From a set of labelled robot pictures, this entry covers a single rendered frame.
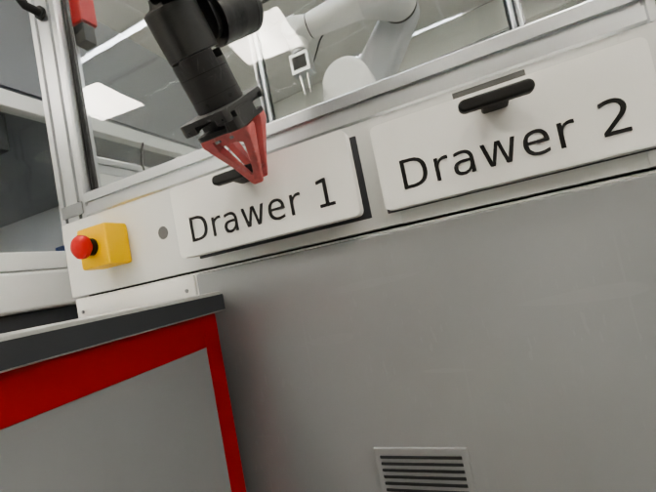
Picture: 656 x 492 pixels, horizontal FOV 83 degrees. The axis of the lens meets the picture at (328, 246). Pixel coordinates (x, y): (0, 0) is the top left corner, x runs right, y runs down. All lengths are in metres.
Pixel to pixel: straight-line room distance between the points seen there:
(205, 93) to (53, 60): 0.56
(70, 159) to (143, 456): 0.58
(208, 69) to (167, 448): 0.43
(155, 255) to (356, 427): 0.43
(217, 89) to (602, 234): 0.44
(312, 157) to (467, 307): 0.27
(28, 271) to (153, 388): 0.78
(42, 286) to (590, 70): 1.22
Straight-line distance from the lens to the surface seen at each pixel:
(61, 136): 0.92
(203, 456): 0.58
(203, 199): 0.58
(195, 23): 0.46
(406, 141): 0.49
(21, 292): 1.22
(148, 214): 0.72
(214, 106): 0.45
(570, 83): 0.50
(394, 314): 0.50
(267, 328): 0.58
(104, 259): 0.73
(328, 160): 0.48
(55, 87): 0.96
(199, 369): 0.56
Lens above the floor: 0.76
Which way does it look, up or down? 3 degrees up
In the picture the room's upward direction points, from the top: 11 degrees counter-clockwise
